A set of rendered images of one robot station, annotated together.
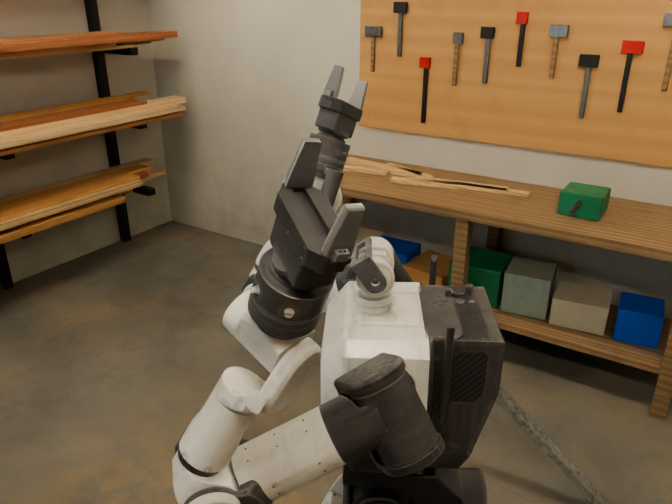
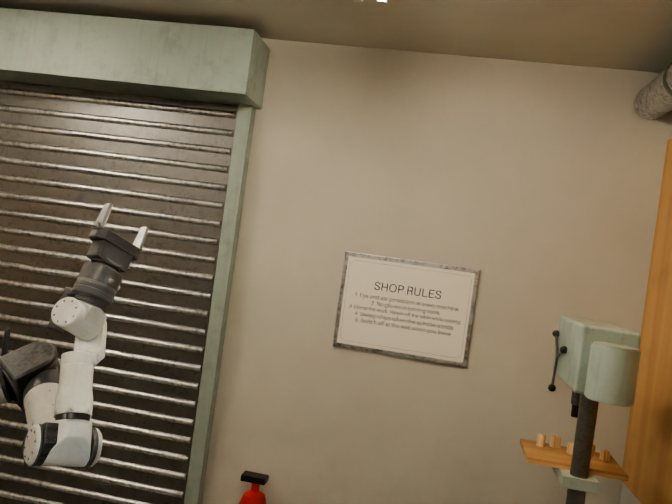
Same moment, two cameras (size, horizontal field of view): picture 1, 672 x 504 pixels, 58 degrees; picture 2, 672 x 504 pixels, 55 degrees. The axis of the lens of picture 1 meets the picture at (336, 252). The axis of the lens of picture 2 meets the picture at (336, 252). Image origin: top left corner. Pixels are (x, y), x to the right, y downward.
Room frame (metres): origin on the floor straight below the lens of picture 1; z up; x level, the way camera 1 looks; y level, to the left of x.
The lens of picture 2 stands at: (0.75, 1.56, 1.70)
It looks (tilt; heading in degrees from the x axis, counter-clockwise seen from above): 0 degrees down; 246
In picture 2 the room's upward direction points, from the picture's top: 8 degrees clockwise
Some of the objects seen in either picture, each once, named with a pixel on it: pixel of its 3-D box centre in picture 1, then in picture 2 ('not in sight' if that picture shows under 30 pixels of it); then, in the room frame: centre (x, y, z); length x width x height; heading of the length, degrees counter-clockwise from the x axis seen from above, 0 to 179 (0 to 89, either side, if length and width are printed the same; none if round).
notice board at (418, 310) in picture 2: not in sight; (404, 308); (-0.83, -1.08, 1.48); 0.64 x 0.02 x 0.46; 147
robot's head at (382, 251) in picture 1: (374, 271); not in sight; (0.95, -0.07, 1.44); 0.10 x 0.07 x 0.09; 177
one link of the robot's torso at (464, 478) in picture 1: (413, 484); not in sight; (0.94, -0.16, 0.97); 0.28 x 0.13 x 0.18; 87
